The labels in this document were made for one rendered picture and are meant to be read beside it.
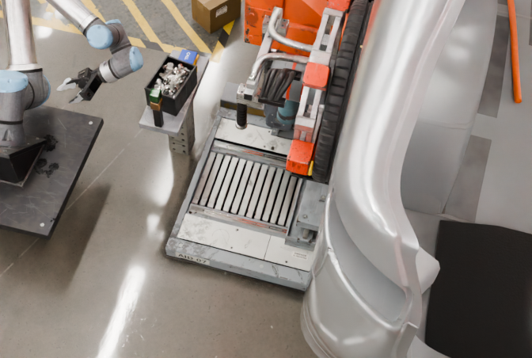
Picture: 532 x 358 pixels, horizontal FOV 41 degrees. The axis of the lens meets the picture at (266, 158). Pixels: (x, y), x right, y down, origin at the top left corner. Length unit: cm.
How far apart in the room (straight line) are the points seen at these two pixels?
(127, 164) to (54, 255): 54
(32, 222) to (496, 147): 176
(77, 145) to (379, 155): 191
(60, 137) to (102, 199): 36
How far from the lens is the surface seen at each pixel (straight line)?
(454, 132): 208
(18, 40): 308
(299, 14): 294
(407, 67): 149
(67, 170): 303
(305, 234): 296
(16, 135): 296
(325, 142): 226
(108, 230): 320
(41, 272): 317
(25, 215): 296
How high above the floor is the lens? 278
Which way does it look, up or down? 56 degrees down
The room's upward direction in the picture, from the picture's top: 5 degrees clockwise
